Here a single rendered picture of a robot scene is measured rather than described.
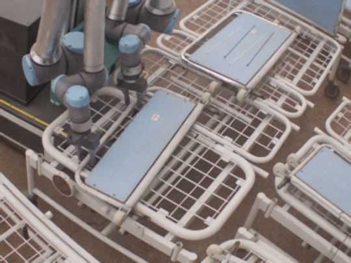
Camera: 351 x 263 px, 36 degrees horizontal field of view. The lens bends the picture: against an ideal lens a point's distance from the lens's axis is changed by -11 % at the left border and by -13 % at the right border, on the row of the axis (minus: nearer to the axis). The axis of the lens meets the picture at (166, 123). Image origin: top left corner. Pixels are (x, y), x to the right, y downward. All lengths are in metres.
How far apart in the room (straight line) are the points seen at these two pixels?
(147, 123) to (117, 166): 0.29
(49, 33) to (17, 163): 1.04
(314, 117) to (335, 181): 1.25
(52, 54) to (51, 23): 0.20
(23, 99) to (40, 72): 0.52
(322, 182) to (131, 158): 0.86
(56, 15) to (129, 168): 0.72
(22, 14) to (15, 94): 0.48
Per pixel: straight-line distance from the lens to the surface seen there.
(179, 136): 2.64
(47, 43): 2.40
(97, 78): 2.43
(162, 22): 2.89
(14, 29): 2.78
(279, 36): 3.41
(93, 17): 2.29
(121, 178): 2.44
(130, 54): 2.58
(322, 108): 3.96
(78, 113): 2.31
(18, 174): 3.13
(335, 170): 2.72
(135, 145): 2.58
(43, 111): 3.00
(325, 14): 3.76
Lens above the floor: 2.37
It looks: 43 degrees down
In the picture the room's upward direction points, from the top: 12 degrees clockwise
